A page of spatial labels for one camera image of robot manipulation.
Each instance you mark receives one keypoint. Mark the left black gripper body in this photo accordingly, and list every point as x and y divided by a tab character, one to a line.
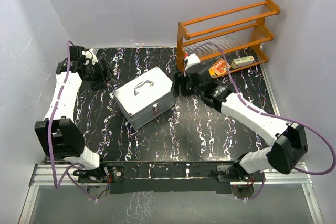
95	75

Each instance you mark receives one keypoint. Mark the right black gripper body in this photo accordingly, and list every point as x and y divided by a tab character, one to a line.
186	88

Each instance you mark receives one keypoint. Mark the grey metal case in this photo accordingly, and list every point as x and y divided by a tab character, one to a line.
145	97

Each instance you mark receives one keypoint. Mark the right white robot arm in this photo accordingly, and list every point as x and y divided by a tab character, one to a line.
287	142

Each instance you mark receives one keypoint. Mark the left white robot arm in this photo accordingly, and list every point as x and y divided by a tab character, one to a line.
57	133

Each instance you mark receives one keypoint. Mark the orange patterned medicine packet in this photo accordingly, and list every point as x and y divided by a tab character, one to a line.
219	67

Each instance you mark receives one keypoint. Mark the white green medicine box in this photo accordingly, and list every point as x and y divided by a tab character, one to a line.
242	62

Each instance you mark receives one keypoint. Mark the small yellow box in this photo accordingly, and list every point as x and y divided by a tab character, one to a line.
212	73

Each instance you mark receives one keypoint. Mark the wooden three-tier shelf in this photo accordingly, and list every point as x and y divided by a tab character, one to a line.
231	30

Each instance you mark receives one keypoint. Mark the black front base bar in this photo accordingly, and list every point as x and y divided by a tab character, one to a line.
143	176

